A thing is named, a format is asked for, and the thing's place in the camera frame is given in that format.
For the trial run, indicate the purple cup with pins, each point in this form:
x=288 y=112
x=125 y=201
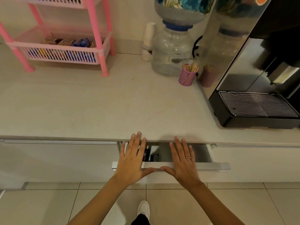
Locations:
x=187 y=78

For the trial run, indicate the bunch of wooden stirrers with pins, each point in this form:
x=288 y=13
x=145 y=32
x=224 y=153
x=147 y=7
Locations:
x=191 y=67

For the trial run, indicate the steel and black coffee machine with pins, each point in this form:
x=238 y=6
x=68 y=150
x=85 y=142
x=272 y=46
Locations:
x=234 y=56

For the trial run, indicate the person's right forearm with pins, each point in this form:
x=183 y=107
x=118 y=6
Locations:
x=215 y=206

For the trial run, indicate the cartoon sticker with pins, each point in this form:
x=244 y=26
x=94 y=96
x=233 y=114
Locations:
x=261 y=0

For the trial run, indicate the white shoe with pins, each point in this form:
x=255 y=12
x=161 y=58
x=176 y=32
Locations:
x=143 y=208

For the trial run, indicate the white drawer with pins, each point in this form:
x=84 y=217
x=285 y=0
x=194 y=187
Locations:
x=211 y=166
x=58 y=161
x=257 y=164

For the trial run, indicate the person's right hand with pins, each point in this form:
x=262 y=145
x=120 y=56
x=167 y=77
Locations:
x=185 y=168

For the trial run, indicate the black trouser leg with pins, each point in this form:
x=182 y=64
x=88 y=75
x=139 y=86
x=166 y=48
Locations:
x=140 y=220

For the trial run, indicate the white jar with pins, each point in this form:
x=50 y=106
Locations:
x=146 y=53

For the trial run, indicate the black drip tray grille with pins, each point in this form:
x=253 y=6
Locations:
x=257 y=104

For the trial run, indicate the yellow snack packet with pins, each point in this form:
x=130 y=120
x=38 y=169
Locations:
x=44 y=52

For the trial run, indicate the stack of paper cups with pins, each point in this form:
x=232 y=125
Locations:
x=149 y=33

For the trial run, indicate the person's left forearm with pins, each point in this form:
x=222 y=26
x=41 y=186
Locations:
x=98 y=203

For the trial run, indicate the clear water bottle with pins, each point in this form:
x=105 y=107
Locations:
x=180 y=17

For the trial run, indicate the person's left hand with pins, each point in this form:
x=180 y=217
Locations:
x=131 y=164

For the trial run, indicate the clear water dispenser base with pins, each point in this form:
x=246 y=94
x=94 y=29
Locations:
x=172 y=53

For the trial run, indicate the pink two-tier plastic rack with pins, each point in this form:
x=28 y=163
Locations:
x=98 y=32

